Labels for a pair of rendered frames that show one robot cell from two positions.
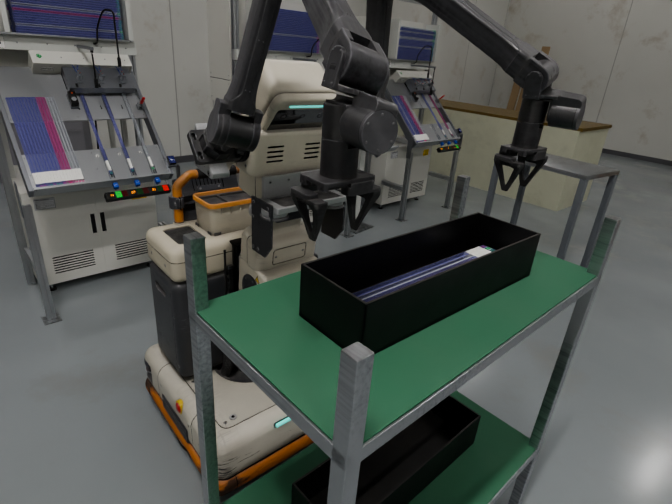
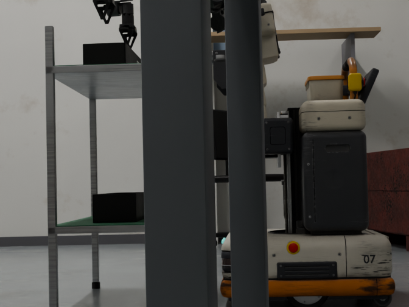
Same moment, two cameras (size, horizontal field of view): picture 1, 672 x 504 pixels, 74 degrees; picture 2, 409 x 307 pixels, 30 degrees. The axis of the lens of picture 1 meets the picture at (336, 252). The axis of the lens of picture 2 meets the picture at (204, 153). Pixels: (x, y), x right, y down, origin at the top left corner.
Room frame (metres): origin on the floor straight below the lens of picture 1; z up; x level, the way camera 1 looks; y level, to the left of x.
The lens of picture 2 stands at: (3.49, -2.23, 0.49)
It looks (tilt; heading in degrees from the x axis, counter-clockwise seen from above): 2 degrees up; 136
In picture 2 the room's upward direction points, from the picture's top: 1 degrees counter-clockwise
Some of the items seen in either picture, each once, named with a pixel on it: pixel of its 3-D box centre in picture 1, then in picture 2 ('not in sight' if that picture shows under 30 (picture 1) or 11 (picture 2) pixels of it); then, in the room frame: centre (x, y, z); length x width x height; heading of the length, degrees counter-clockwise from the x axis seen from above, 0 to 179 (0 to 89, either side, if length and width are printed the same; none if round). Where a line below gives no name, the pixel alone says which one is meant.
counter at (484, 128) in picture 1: (485, 145); not in sight; (5.83, -1.81, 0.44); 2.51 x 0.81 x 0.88; 43
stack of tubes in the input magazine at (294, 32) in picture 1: (287, 31); not in sight; (3.63, 0.48, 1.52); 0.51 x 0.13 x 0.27; 134
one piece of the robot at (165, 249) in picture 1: (235, 281); (321, 159); (1.50, 0.38, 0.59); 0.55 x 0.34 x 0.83; 132
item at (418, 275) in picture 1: (429, 281); not in sight; (0.86, -0.21, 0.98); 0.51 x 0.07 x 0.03; 132
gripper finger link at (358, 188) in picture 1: (350, 204); (127, 35); (0.69, -0.02, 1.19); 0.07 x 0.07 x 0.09; 42
